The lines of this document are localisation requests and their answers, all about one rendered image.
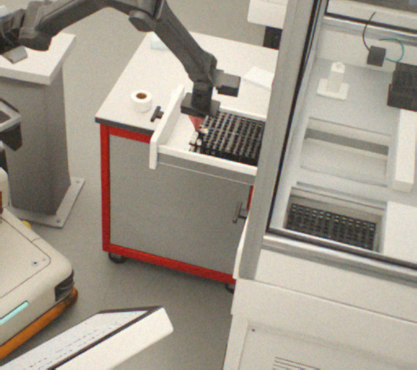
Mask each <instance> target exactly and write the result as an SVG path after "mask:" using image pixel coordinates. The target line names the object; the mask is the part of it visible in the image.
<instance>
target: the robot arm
mask: <svg viewBox="0 0 417 370"><path fill-rule="evenodd" d="M105 7H112V9H115V10H117V11H120V12H122V13H124V14H126V15H129V22H130V23H131V24H132V25H133V26H134V27H135V28H136V29H137V30H138V31H139V32H143V33H154V34H155V35H156V36H157V37H158V38H159V39H160V40H161V41H162V42H163V43H164V44H165V45H166V46H167V48H168V49H169V50H170V51H171V52H173V54H174V55H175V57H176V58H177V59H178V60H179V61H180V62H181V64H182V66H183V67H184V69H185V71H186V73H187V74H188V78H189V79H190V80H191V81H192V82H193V86H192V92H191V93H190V92H187V93H186V95H185V97H184V99H182V102H181V103H180V112H181V114H186V115H188V117H189V119H190V120H191V122H192V124H193V126H194V129H195V130H197V131H198V129H199V128H200V124H201V123H202V122H203V121H204V119H205V118H206V116H210V117H212V118H215V116H216V113H217V110H218V109H219V107H221V102H219V101H216V100H215V99H212V97H213V87H216V89H215V90H217V94H218V95H227V96H231V97H236V98H238V95H239V87H240V82H241V77H240V76H239V75H235V74H230V73H224V70H223V69H217V59H216V57H215V56H214V55H213V54H211V53H209V52H208V51H206V50H204V49H203V48H202V47H201V46H200V45H199V44H198V42H197V41H196V40H195V39H194V38H193V37H192V36H191V34H190V33H189V32H188V31H187V28H186V27H185V26H183V24H182V23H181V22H180V20H179V19H178V18H177V16H176V15H175V14H174V13H173V11H171V10H170V8H169V5H168V3H167V0H58V1H56V2H52V1H50V0H43V1H42V2H40V1H31V2H29V3H28V6H27V9H24V8H20V9H18V10H16V11H13V13H10V14H8V15H5V16H3V17H0V36H1V38H2V41H3V45H4V52H3V53H1V54H0V55H3V54H4V53H6V52H8V51H12V50H14V49H16V48H18V47H20V46H24V47H26V48H28V49H30V50H35V51H48V50H49V49H50V45H51V41H52V38H53V37H56V36H57V35H59V32H60V31H61V30H63V29H65V28H67V27H68V26H70V25H72V24H75V23H76V22H79V21H81V20H82V19H84V18H86V17H87V16H89V15H93V14H94V13H96V12H98V11H100V10H103V9H105Z"/></svg>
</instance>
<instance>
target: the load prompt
mask: <svg viewBox="0 0 417 370"><path fill-rule="evenodd" d="M120 325H121V324H111V325H109V326H108V327H106V328H104V329H103V331H100V332H98V333H96V334H95V335H93V336H91V337H87V338H86V339H85V340H83V341H82V342H81V343H79V344H76V345H75V346H73V347H71V348H69V349H67V350H65V351H64V352H63V353H61V354H59V355H57V356H55V357H53V358H51V359H49V360H47V361H46V362H45V363H43V364H41V365H39V366H37V367H36V368H33V369H31V370H42V369H43V368H47V367H49V366H51V365H52V364H53V363H57V361H58V360H60V359H62V358H63V357H65V356H67V355H70V354H71V353H73V352H75V350H77V349H80V348H82V347H83V346H85V345H87V344H89V343H91V342H92V341H94V340H95V339H97V338H98V337H101V336H103V335H104V334H106V333H109V332H110V331H112V329H114V328H117V327H118V326H120Z"/></svg>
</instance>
